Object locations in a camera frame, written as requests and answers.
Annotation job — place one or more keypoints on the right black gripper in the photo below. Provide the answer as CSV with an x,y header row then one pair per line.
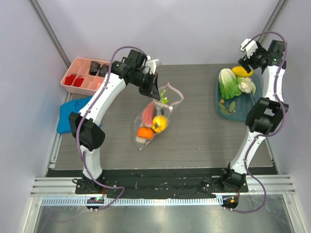
x,y
249,62

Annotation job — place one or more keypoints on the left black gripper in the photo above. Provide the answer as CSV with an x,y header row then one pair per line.
x,y
152,90

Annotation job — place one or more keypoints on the green celery stalk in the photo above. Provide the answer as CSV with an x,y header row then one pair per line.
x,y
163,100

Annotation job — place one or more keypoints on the yellow mango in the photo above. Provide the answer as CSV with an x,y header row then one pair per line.
x,y
239,71

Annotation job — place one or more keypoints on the watermelon slice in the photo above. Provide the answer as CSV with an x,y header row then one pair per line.
x,y
147,115

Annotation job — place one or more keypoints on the clear zip top bag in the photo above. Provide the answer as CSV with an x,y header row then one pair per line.
x,y
175,97

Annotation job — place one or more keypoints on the yellow bell pepper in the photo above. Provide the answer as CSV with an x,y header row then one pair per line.
x,y
159,123

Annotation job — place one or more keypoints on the orange tangerine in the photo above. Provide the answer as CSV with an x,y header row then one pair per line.
x,y
146,133

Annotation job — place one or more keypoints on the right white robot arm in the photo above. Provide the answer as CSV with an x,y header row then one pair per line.
x,y
267,113

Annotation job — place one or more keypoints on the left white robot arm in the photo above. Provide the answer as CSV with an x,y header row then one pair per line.
x,y
137,69

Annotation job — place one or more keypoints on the teal food tray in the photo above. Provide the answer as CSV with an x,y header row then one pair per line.
x,y
244,102

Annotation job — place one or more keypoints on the white cauliflower piece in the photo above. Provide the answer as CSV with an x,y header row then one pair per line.
x,y
246,85

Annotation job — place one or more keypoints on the white cabbage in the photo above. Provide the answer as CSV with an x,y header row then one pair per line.
x,y
228,84

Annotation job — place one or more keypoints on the green lettuce leaf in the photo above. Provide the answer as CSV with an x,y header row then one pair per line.
x,y
227,108

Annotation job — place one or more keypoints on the dark rolls in tray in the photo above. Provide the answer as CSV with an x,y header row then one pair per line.
x,y
98,70

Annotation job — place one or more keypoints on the pink divided tray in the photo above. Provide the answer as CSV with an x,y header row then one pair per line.
x,y
80,67

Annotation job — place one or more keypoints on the red items in tray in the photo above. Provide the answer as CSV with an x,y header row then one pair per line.
x,y
74,80

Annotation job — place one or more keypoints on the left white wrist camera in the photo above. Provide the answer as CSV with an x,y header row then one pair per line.
x,y
151,65

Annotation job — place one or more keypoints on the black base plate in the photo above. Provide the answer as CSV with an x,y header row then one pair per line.
x,y
167,183

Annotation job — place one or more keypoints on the slotted cable duct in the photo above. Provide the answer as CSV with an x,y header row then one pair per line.
x,y
96,201

